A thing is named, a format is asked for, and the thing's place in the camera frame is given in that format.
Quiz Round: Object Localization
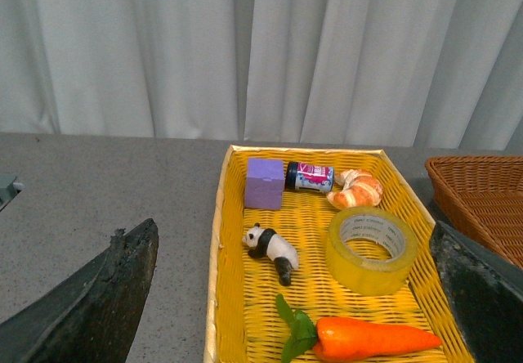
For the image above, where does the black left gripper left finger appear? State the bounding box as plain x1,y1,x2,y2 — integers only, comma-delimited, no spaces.
1,218,159,362

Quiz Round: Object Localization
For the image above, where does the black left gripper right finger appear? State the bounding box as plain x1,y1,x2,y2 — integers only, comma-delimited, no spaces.
429,221,522,362

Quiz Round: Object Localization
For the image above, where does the yellow tape roll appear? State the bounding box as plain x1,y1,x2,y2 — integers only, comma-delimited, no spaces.
324,207,418,296

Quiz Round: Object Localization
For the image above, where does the brown wicker basket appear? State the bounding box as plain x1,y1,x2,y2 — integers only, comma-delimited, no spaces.
425,155,522,267

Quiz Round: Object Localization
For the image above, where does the yellow woven basket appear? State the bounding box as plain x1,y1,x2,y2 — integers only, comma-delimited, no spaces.
203,146,472,362

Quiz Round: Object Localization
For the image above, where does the grey object at table edge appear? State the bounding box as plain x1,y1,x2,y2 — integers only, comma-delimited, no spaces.
0,173,25,210

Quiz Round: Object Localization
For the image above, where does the toy orange carrot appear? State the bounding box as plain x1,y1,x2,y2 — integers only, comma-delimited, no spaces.
275,294,442,362

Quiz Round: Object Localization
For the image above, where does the toy croissant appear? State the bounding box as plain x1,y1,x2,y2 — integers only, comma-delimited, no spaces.
326,169,383,210

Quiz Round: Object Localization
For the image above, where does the toy panda figure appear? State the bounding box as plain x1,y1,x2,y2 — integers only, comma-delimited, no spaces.
242,223,299,286

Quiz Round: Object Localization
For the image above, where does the small dark labelled jar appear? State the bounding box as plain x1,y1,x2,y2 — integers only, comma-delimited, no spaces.
285,161,334,194

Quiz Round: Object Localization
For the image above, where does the purple foam cube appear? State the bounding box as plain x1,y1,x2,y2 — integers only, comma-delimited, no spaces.
244,157,285,210

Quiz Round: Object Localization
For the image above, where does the white curtain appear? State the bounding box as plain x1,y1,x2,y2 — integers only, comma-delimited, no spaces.
1,0,522,153

